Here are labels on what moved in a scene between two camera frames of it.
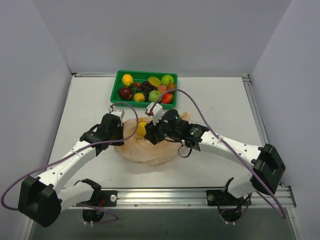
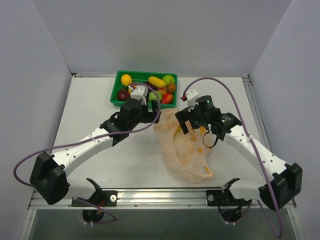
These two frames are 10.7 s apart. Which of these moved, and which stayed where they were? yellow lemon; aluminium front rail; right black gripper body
Moved: right black gripper body
Stayed: aluminium front rail; yellow lemon
